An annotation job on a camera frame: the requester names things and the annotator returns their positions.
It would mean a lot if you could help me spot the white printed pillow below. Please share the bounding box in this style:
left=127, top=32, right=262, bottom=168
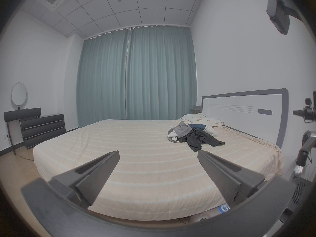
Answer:
left=181, top=113, right=224, bottom=128

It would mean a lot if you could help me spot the pile of clothes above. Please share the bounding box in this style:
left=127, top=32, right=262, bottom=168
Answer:
left=167, top=121, right=226, bottom=152

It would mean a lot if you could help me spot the black cable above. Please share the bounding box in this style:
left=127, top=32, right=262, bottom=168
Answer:
left=15, top=152, right=34, bottom=161

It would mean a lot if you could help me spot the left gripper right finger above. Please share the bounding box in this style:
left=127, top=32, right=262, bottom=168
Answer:
left=197, top=150, right=266, bottom=208

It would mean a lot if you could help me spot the blue-green curtain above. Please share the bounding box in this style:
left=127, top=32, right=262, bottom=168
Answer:
left=126, top=25, right=198, bottom=120
left=77, top=29, right=130, bottom=128

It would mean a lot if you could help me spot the bed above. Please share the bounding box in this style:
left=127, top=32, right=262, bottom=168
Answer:
left=33, top=88, right=289, bottom=222

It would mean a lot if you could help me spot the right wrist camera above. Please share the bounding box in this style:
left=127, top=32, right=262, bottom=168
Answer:
left=305, top=91, right=316, bottom=107

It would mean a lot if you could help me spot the black dressing table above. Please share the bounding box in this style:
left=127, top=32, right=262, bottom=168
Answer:
left=4, top=108, right=42, bottom=155

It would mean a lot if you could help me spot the round white-framed mirror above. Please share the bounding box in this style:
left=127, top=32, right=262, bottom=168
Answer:
left=11, top=82, right=27, bottom=110

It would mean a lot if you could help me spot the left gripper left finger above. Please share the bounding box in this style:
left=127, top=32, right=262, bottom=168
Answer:
left=48, top=150, right=120, bottom=210

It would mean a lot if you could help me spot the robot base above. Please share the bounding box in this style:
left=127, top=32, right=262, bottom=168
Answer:
left=180, top=177, right=312, bottom=225

